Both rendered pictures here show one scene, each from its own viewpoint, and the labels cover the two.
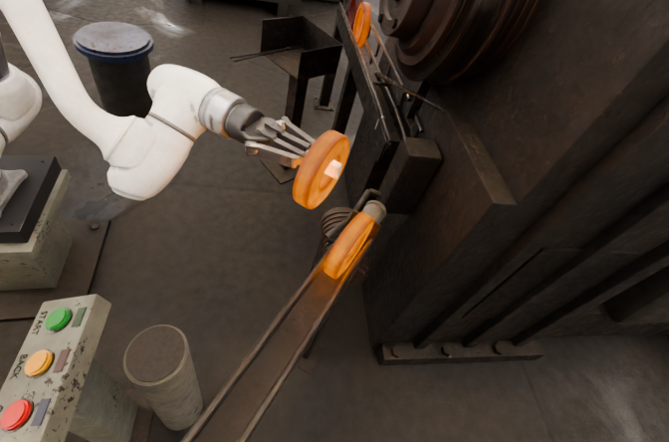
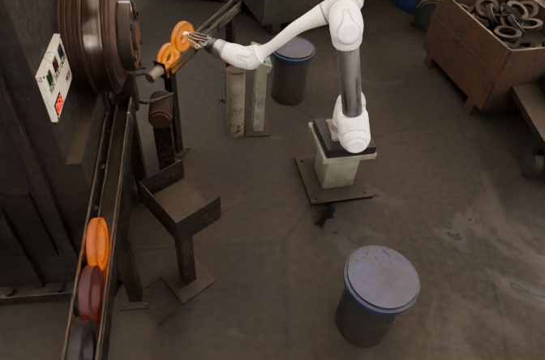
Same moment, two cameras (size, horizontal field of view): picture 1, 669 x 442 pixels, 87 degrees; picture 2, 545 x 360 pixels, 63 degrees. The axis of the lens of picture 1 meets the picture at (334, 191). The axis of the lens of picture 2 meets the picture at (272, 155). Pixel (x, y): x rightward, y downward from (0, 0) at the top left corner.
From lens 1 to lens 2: 267 cm
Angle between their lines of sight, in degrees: 89
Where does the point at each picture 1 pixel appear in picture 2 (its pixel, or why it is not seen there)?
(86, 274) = (303, 173)
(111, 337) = (276, 152)
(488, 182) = not seen: hidden behind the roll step
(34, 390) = not seen: hidden behind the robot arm
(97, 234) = (312, 194)
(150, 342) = (238, 70)
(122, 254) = (292, 187)
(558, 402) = not seen: hidden behind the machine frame
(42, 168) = (328, 143)
